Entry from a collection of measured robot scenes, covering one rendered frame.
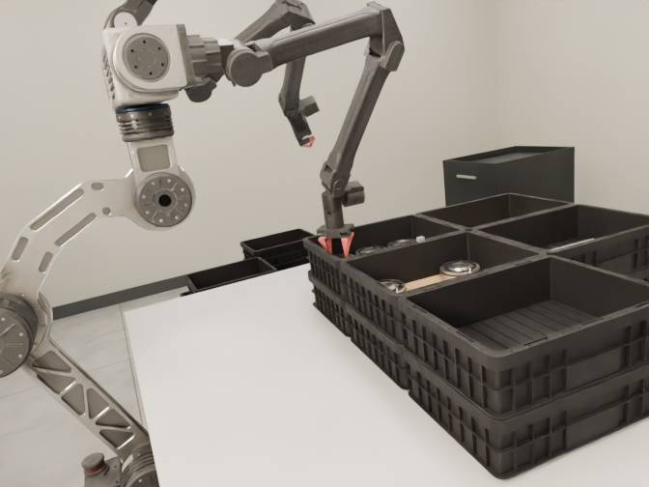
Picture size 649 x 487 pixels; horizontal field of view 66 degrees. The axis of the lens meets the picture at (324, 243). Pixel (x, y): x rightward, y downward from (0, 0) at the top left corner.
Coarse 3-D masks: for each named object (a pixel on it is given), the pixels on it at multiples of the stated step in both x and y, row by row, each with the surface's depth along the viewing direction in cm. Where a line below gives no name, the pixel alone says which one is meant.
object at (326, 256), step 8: (400, 216) 165; (408, 216) 165; (416, 216) 162; (368, 224) 160; (376, 224) 161; (440, 224) 150; (448, 224) 148; (456, 232) 139; (304, 240) 152; (312, 248) 145; (320, 248) 141; (384, 248) 132; (320, 256) 140; (328, 256) 133; (352, 256) 130; (336, 264) 129
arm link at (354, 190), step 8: (336, 184) 139; (344, 184) 140; (352, 184) 147; (360, 184) 148; (328, 192) 144; (336, 192) 141; (344, 192) 142; (352, 192) 147; (360, 192) 148; (352, 200) 147; (360, 200) 148
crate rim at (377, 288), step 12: (432, 240) 135; (492, 240) 129; (384, 252) 130; (540, 252) 114; (348, 264) 124; (504, 264) 110; (360, 276) 115; (372, 288) 110; (384, 288) 105; (420, 288) 102; (384, 300) 105; (396, 300) 101
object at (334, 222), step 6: (342, 210) 147; (324, 216) 147; (330, 216) 146; (336, 216) 146; (342, 216) 147; (324, 222) 148; (330, 222) 146; (336, 222) 146; (342, 222) 147; (318, 228) 150; (324, 228) 149; (330, 228) 147; (336, 228) 147; (342, 228) 146; (348, 228) 146
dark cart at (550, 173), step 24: (456, 168) 297; (480, 168) 278; (504, 168) 270; (528, 168) 277; (552, 168) 285; (456, 192) 302; (480, 192) 282; (504, 192) 273; (528, 192) 281; (552, 192) 289
